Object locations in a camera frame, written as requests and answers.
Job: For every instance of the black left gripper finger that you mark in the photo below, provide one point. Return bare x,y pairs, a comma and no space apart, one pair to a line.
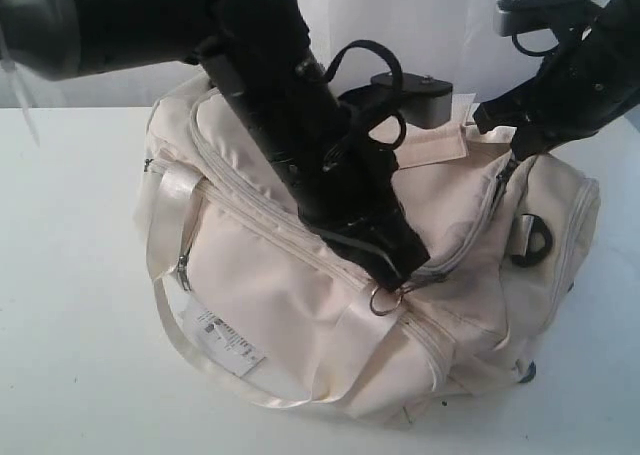
400,247
374,247

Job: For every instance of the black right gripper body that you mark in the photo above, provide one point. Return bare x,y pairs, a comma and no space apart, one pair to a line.
588,85

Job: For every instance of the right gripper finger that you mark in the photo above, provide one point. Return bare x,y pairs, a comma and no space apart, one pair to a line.
504,111
530,141

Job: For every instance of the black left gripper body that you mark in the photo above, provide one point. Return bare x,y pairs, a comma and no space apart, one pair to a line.
318,145

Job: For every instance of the cream fabric duffel bag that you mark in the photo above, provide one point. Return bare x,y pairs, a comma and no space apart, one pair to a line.
220,228

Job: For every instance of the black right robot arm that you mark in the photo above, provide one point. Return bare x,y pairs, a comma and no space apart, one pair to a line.
491,190

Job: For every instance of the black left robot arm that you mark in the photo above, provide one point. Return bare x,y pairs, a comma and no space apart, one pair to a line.
66,39

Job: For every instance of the white backdrop curtain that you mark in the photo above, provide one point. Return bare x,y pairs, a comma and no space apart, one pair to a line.
452,40

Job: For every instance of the white paper label tag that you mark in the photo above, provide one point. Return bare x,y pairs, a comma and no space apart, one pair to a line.
219,341

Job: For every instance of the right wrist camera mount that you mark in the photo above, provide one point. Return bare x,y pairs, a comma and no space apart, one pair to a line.
566,19

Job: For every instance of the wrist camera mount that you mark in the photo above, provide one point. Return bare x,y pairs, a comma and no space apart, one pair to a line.
425,102
566,19

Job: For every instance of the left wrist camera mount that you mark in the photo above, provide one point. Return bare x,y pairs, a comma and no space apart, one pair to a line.
425,102

